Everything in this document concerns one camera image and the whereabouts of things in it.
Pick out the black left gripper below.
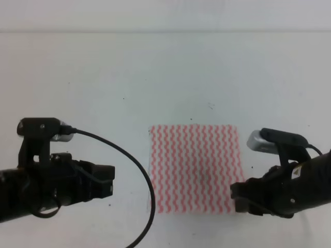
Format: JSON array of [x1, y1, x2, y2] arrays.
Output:
[[33, 153, 115, 209]]

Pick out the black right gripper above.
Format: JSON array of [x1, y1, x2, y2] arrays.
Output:
[[230, 165, 308, 219]]

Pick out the pink white striped towel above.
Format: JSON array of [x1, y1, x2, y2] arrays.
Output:
[[148, 124, 245, 214]]

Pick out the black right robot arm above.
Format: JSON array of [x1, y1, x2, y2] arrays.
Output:
[[230, 153, 330, 219]]

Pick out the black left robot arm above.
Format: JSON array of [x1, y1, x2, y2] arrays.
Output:
[[1, 153, 115, 222]]

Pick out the black left camera cable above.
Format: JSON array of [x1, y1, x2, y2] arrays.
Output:
[[62, 125, 157, 248]]

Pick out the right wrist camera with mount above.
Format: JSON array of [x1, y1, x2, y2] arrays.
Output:
[[247, 128, 311, 166]]

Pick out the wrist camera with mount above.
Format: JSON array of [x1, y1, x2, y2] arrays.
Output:
[[17, 117, 74, 168], [247, 128, 311, 166]]

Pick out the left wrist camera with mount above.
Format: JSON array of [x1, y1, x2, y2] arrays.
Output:
[[17, 117, 74, 168]]

